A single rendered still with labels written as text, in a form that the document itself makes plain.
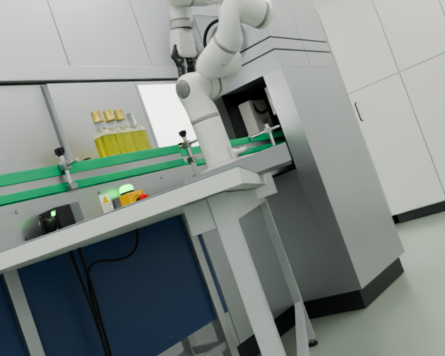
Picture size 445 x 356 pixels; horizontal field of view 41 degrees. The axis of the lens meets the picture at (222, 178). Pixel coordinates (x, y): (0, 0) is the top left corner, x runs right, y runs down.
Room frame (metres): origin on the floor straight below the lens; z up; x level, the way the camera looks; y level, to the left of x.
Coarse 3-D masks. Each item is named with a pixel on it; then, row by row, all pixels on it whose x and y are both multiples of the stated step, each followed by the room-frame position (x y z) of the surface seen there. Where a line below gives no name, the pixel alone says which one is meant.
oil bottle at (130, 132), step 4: (124, 128) 2.16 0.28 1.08; (128, 128) 2.17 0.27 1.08; (132, 128) 2.19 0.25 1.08; (128, 132) 2.16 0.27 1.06; (132, 132) 2.18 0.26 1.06; (128, 136) 2.16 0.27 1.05; (132, 136) 2.17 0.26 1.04; (136, 136) 2.19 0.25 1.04; (128, 140) 2.15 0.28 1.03; (132, 140) 2.17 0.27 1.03; (136, 140) 2.19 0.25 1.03; (132, 144) 2.16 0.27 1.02; (136, 144) 2.18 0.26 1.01; (132, 148) 2.16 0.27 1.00; (136, 148) 2.17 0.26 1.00; (140, 148) 2.19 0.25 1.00
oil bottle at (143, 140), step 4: (136, 124) 2.23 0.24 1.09; (136, 128) 2.21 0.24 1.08; (140, 128) 2.22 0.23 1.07; (144, 128) 2.24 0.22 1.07; (136, 132) 2.20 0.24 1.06; (140, 132) 2.21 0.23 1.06; (144, 132) 2.23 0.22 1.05; (140, 136) 2.21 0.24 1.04; (144, 136) 2.22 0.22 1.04; (140, 140) 2.20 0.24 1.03; (144, 140) 2.22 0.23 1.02; (148, 140) 2.24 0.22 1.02; (140, 144) 2.20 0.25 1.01; (144, 144) 2.21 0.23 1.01; (148, 144) 2.23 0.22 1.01; (144, 148) 2.21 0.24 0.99; (148, 148) 2.22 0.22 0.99
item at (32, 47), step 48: (0, 0) 2.08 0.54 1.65; (48, 0) 2.27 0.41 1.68; (96, 0) 2.50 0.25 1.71; (144, 0) 2.77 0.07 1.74; (0, 48) 2.03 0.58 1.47; (48, 48) 2.20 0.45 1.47; (96, 48) 2.42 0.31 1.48; (144, 48) 2.67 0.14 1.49; (0, 96) 1.97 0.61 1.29; (240, 96) 3.24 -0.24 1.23; (0, 144) 1.92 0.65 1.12; (48, 144) 2.08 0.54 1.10
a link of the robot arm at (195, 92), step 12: (192, 72) 1.84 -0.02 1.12; (180, 84) 1.82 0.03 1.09; (192, 84) 1.80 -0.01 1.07; (204, 84) 1.83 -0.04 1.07; (216, 84) 1.88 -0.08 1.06; (180, 96) 1.84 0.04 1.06; (192, 96) 1.81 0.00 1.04; (204, 96) 1.82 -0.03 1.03; (216, 96) 1.91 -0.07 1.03; (192, 108) 1.82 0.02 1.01; (204, 108) 1.82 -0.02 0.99; (216, 108) 1.85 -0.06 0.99; (192, 120) 1.84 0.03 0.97
